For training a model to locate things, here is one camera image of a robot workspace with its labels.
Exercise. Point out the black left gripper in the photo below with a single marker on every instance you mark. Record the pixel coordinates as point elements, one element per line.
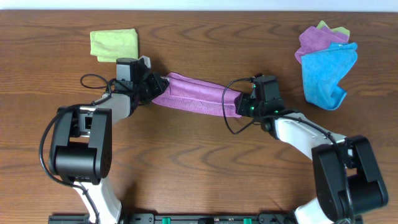
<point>155,79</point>

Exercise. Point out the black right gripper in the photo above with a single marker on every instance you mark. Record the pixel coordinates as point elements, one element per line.
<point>240,109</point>

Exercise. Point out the purple cloth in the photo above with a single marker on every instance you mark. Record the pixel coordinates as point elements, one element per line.
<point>198,96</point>
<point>314,40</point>

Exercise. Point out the folded green cloth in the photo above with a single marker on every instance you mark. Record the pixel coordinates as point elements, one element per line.
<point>109,45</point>

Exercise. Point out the blue cloth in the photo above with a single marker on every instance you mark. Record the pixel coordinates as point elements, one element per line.
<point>323,70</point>

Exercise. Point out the light green cloth in pile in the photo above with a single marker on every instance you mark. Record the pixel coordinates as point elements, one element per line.
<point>322,25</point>

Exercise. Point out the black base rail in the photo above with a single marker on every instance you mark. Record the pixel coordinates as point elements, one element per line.
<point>148,218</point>

